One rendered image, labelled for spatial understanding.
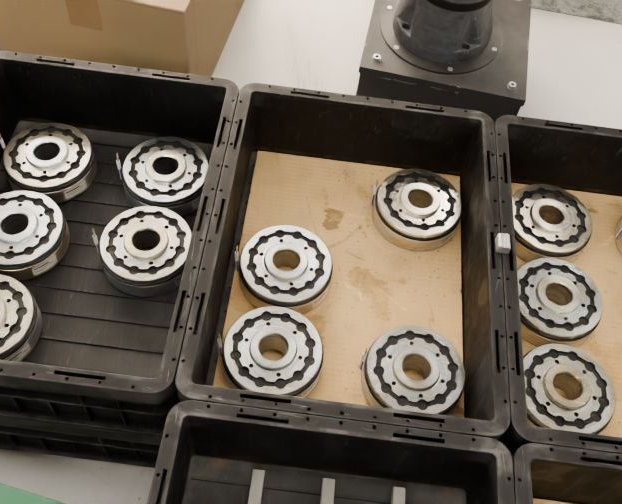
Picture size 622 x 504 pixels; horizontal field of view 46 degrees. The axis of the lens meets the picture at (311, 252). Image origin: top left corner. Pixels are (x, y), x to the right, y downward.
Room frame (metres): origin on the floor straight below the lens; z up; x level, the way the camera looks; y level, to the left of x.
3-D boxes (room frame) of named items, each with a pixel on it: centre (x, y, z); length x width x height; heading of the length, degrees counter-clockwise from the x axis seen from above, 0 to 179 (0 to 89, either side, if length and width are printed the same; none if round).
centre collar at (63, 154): (0.55, 0.32, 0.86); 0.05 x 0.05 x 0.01
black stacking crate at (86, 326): (0.44, 0.26, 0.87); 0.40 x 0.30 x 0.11; 0
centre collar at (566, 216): (0.56, -0.28, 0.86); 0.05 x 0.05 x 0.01
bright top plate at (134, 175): (0.55, 0.18, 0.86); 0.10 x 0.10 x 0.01
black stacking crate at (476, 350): (0.44, -0.04, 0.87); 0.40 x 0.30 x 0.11; 0
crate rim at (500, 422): (0.44, -0.04, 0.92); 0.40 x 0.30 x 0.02; 0
